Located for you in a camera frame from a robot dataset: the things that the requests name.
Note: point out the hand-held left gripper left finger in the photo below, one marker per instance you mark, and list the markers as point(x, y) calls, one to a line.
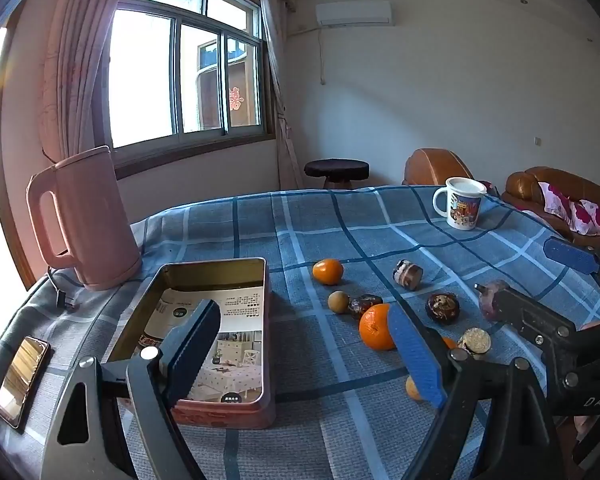
point(195, 345)

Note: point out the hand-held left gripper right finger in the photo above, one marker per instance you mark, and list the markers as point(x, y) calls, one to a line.
point(415, 360)

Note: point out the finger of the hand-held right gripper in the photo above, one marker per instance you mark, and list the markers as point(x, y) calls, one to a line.
point(525, 315)
point(570, 255)

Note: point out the tan kiwi fruit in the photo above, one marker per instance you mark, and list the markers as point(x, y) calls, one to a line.
point(411, 387)

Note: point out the purple sweet potato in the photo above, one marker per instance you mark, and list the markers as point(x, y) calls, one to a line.
point(490, 305)

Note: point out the small orange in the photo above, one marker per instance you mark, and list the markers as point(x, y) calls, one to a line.
point(450, 343)
point(327, 271)

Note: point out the large orange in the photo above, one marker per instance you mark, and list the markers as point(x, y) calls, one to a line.
point(375, 327)

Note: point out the round golden snack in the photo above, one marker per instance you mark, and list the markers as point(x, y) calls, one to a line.
point(475, 341)

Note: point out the brown date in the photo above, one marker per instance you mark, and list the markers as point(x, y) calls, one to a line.
point(365, 304)

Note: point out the rectangular metal tin box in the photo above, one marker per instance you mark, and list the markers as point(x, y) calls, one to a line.
point(230, 412)

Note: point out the small layered jar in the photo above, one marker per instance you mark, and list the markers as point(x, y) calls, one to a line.
point(407, 275)

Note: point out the tan longan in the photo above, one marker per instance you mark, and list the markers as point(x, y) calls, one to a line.
point(338, 302)

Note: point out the pink floral cushion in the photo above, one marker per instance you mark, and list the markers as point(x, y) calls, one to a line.
point(580, 212)

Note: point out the printed paper leaflet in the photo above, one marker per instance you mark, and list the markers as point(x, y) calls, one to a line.
point(240, 320)

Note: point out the brown leather sofa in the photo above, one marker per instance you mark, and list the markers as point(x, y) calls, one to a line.
point(525, 185)

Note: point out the white printed mug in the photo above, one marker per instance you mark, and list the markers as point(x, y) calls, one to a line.
point(462, 207)

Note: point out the pink electric kettle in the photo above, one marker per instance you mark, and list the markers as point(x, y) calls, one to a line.
point(95, 220)

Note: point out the blue plaid tablecloth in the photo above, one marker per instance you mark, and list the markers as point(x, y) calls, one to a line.
point(305, 220)

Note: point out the black smartphone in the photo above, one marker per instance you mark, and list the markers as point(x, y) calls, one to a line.
point(22, 380)

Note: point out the dark round stool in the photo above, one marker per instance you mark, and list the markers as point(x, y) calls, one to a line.
point(336, 167)

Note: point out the red paper window decoration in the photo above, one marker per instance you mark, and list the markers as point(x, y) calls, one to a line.
point(236, 99)

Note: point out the sliding window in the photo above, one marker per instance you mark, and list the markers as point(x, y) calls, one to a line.
point(176, 80)

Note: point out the pink curtain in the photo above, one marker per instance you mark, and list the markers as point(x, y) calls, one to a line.
point(75, 60)
point(275, 60)

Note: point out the white air conditioner pipe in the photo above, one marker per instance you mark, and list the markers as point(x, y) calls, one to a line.
point(322, 55)

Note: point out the white air conditioner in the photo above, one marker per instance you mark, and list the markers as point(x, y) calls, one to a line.
point(352, 12)

